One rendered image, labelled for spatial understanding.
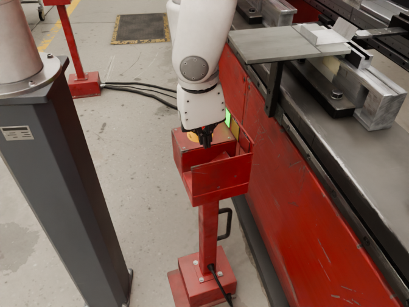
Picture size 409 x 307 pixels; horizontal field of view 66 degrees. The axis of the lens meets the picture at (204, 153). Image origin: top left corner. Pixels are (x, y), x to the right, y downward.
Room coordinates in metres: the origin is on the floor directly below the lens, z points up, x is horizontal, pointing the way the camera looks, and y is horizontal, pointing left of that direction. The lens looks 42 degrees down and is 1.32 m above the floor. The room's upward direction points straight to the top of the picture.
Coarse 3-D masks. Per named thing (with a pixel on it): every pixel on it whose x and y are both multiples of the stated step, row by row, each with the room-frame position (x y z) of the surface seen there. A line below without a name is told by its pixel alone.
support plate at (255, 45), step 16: (240, 32) 0.84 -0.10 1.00; (256, 32) 0.84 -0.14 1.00; (272, 32) 0.84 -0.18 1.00; (288, 32) 0.84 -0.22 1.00; (240, 48) 0.74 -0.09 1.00; (256, 48) 0.74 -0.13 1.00; (272, 48) 0.74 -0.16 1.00; (288, 48) 0.74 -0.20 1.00; (304, 48) 0.74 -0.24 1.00; (320, 48) 0.74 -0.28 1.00; (336, 48) 0.74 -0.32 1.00
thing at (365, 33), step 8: (392, 16) 0.91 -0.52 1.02; (400, 16) 0.89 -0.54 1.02; (408, 16) 0.87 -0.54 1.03; (392, 24) 0.90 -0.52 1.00; (400, 24) 0.87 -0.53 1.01; (408, 24) 0.85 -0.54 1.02; (360, 32) 0.83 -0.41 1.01; (368, 32) 0.83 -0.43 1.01; (376, 32) 0.83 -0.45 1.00; (384, 32) 0.83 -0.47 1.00; (392, 32) 0.83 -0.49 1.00; (400, 32) 0.83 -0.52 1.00; (408, 32) 0.84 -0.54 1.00
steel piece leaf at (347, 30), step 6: (342, 18) 0.85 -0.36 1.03; (336, 24) 0.86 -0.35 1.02; (342, 24) 0.84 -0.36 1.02; (348, 24) 0.82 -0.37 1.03; (336, 30) 0.84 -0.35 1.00; (342, 30) 0.82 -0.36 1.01; (348, 30) 0.81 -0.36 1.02; (354, 30) 0.79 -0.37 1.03; (342, 36) 0.81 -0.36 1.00; (348, 36) 0.79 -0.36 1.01
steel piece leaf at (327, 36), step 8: (304, 32) 0.82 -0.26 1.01; (312, 32) 0.84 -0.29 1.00; (320, 32) 0.84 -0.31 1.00; (328, 32) 0.84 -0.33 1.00; (336, 32) 0.84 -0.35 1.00; (312, 40) 0.77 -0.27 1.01; (320, 40) 0.79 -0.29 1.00; (328, 40) 0.79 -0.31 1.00; (336, 40) 0.79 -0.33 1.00; (344, 40) 0.79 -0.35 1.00
